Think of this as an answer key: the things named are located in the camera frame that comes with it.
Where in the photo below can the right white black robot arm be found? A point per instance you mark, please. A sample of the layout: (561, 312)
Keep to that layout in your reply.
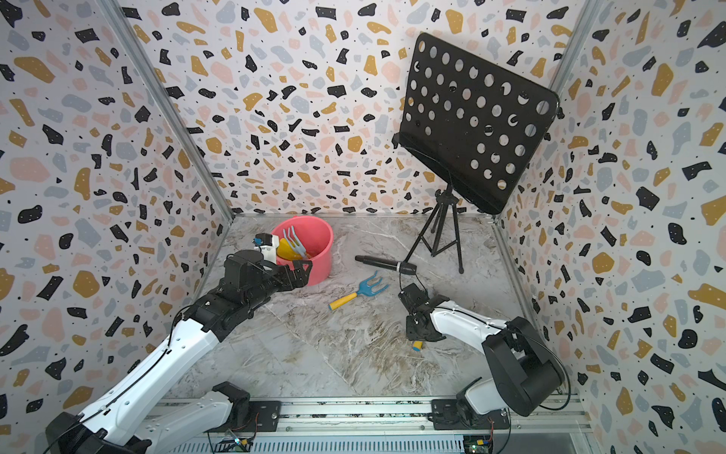
(524, 371)

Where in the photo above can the blue rake yellow handle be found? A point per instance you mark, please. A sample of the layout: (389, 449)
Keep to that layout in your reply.
(369, 287)

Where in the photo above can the left green circuit board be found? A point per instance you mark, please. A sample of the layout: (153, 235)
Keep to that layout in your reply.
(232, 444)

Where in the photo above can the pink plastic bucket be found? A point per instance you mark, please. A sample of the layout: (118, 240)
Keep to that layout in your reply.
(317, 237)

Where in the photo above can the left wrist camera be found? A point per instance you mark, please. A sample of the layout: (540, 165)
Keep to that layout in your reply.
(267, 244)

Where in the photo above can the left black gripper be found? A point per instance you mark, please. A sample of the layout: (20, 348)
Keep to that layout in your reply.
(301, 278)

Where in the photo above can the green circuit board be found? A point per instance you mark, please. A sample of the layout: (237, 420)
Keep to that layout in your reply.
(477, 444)
(232, 444)

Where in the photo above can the black microphone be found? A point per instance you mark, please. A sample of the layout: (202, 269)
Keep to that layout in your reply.
(401, 267)

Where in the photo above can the right green circuit board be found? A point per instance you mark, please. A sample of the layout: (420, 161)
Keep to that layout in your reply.
(477, 444)

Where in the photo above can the light blue fork white handle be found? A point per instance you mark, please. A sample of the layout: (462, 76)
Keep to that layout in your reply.
(294, 242)

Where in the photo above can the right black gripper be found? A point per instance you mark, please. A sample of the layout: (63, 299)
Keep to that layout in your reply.
(411, 336)

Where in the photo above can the yellow shovel yellow handle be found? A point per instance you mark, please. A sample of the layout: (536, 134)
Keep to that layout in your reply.
(285, 251)

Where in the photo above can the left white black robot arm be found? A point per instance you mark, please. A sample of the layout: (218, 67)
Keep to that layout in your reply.
(115, 423)

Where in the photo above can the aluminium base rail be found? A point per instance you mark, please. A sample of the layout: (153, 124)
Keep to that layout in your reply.
(388, 425)

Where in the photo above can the black perforated music stand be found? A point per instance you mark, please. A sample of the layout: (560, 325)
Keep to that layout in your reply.
(474, 124)

